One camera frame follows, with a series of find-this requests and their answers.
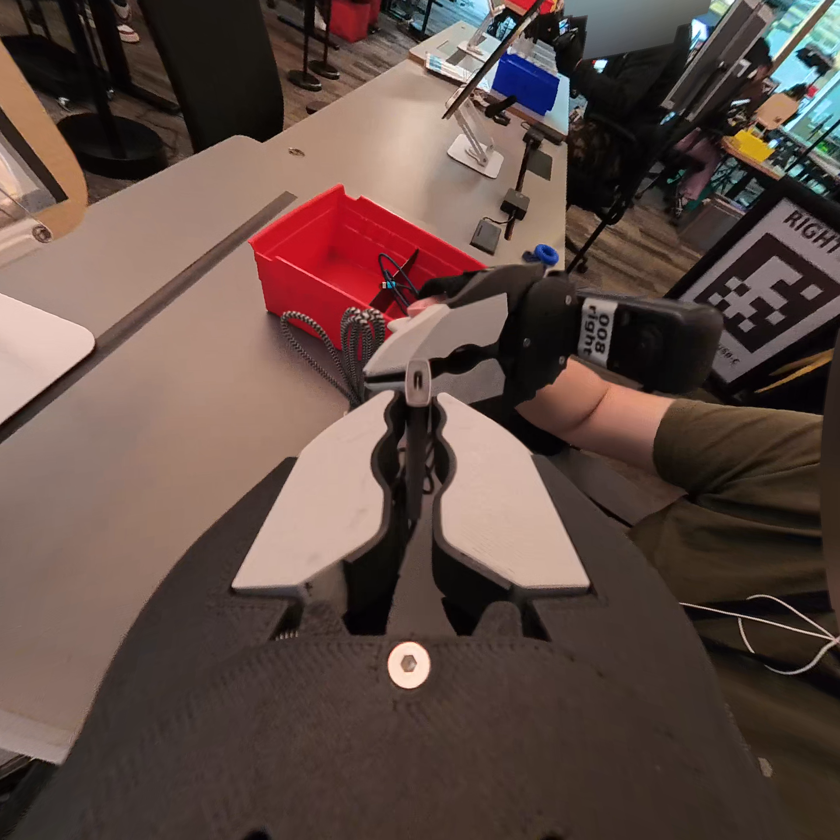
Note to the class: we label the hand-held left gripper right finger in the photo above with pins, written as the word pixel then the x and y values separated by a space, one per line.
pixel 505 512

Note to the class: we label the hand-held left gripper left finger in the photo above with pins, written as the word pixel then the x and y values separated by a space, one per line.
pixel 328 512

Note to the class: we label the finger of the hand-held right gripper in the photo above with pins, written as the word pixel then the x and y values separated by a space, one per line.
pixel 459 313
pixel 433 344

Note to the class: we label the grey usb hub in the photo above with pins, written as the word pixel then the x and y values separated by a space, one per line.
pixel 418 380

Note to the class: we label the red plastic bin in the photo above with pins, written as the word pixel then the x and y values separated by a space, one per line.
pixel 308 262

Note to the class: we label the person's right forearm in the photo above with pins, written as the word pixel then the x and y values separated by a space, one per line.
pixel 590 413

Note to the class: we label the dark bin divider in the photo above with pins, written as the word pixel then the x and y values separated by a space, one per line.
pixel 394 298

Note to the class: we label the small black square device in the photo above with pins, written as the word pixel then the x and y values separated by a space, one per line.
pixel 487 235

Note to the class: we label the small black stand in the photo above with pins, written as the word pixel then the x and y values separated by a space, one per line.
pixel 517 200

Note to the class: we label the tablet on folding stand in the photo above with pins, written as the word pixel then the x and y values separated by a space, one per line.
pixel 476 148

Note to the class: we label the black swivel chair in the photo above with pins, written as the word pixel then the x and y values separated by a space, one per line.
pixel 604 170

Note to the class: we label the framed marker sign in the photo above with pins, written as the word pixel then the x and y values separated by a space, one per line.
pixel 768 289

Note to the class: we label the blue plastic bin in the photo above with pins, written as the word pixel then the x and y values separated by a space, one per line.
pixel 525 82

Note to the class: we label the yellow plastic bin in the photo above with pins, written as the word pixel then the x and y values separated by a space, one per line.
pixel 753 144

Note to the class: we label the black pole stand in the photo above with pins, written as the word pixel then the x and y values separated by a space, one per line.
pixel 305 79

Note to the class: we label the red storage bin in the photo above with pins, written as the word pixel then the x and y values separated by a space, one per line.
pixel 354 19

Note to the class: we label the grey monitor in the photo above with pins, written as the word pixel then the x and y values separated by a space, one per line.
pixel 715 52

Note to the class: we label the white monitor stand base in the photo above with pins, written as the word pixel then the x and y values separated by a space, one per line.
pixel 33 354

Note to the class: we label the black office chair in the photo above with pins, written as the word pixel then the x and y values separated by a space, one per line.
pixel 216 65

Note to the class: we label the round black stand base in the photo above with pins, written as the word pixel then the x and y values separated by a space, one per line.
pixel 111 141

